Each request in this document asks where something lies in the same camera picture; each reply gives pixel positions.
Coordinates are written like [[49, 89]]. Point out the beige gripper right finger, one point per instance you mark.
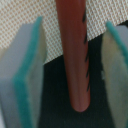
[[114, 54]]

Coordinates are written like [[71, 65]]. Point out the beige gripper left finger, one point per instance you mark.
[[21, 77]]

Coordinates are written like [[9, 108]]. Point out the brown sausage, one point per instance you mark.
[[73, 28]]

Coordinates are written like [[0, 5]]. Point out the woven beige placemat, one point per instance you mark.
[[15, 13]]

